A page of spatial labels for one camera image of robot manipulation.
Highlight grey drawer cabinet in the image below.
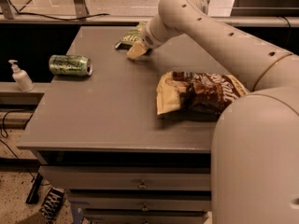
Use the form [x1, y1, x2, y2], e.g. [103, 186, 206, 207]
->
[17, 26, 232, 224]

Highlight black white sneaker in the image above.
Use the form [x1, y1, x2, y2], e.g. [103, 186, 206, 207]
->
[39, 188, 64, 224]

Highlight black floor cable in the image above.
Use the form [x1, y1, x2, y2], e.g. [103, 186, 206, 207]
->
[0, 109, 40, 185]

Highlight drawer knob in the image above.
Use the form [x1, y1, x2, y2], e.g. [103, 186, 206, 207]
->
[137, 180, 148, 189]
[141, 203, 149, 212]

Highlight green jalapeno chip bag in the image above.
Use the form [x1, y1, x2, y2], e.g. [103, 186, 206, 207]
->
[114, 22, 146, 49]

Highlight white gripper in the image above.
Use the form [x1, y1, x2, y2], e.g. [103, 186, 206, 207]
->
[127, 16, 181, 60]

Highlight top drawer knob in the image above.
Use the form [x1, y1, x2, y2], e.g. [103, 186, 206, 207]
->
[137, 180, 148, 189]

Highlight black cable on ledge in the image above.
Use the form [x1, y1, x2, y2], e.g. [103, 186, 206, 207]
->
[0, 0, 110, 21]

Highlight white pump bottle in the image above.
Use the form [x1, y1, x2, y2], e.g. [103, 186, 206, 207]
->
[8, 60, 35, 91]

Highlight green soda can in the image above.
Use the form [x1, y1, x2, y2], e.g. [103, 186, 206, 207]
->
[49, 55, 93, 77]

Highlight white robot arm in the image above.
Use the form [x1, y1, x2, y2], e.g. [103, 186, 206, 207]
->
[142, 0, 299, 224]

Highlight brown chip bag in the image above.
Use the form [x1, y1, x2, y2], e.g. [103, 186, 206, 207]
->
[156, 71, 249, 115]

